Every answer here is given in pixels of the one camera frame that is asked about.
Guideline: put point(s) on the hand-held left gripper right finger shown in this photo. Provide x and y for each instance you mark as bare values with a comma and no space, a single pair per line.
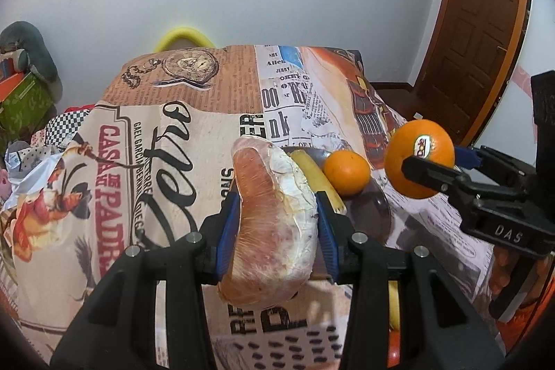
328,231

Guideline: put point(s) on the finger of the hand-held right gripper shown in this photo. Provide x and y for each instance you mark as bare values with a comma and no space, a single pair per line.
468,157
433,175

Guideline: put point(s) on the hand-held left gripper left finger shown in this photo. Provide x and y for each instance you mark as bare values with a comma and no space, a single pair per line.
228,229

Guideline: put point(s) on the large orange with sticker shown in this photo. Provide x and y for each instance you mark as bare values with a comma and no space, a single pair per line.
418,149

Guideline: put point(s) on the dark glass bowl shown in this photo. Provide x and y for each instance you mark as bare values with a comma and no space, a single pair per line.
368,218

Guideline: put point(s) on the peeled pink pomelo segment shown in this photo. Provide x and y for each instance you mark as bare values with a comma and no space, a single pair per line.
271,222

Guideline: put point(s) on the yellow banana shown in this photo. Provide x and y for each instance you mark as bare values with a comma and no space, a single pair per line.
393,305
318,179

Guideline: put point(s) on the small orange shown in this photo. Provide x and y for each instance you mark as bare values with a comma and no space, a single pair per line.
347,173

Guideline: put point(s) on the printed tablecloth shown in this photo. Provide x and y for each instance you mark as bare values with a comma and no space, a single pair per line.
164,162

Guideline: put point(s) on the person's orange clothing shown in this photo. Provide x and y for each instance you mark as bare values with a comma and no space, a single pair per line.
535,309

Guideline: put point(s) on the brown wooden door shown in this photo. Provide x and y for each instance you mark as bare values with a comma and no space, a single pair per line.
472,36

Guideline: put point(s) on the red-orange fruit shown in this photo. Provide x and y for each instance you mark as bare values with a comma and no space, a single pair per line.
393,350

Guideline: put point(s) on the black white checkered cloth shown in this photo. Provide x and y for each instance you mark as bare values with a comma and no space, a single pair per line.
67,125

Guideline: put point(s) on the yellow chair back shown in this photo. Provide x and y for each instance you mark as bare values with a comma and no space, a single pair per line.
182,37

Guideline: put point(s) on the light patterned cloth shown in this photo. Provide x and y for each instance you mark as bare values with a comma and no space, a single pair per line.
30,159

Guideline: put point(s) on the green patterned box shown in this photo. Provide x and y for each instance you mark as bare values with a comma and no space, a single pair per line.
24,105

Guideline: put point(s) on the orange box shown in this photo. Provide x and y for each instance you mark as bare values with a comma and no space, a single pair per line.
8,81

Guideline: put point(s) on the grey plush toy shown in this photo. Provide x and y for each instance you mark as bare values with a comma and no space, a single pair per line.
30,49

